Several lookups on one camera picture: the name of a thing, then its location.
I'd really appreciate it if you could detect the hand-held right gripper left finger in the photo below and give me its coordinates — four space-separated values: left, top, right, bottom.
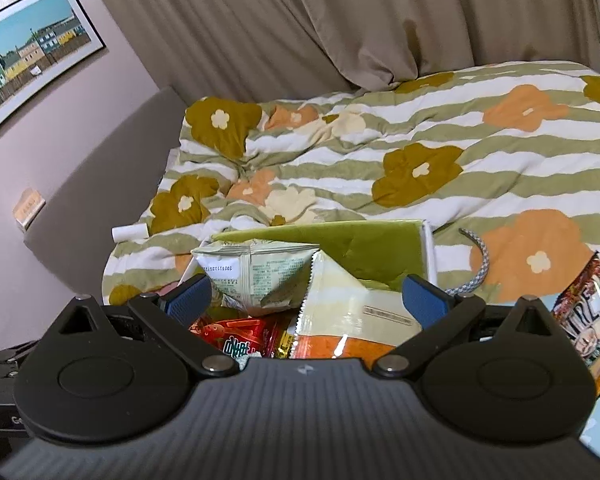
27 274 238 375

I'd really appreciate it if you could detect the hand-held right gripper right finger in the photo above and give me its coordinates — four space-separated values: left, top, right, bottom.
372 275 588 376

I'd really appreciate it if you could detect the red snack packet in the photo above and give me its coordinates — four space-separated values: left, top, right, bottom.
187 315 301 359

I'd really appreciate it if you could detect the pale green snack packet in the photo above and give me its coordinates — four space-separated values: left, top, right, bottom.
190 239 322 317

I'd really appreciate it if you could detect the cream and orange snack packet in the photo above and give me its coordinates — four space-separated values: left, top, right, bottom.
287 250 423 360

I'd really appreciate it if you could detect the white tube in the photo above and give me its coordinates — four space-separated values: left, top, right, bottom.
111 223 148 243

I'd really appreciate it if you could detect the grey headboard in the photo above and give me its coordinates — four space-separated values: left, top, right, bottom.
22 86 190 286

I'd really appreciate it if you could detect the dark snack packet orange edge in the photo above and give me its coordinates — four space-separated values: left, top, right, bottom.
552 251 600 396

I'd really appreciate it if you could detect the striped floral blanket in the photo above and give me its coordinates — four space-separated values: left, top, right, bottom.
102 60 600 311

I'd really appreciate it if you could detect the beige curtain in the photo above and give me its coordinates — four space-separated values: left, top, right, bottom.
80 0 600 96

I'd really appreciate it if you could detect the grey braided cable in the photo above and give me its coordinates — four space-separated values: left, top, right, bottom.
442 227 492 297

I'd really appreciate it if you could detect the framed wall poster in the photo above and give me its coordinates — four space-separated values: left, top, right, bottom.
0 0 105 141

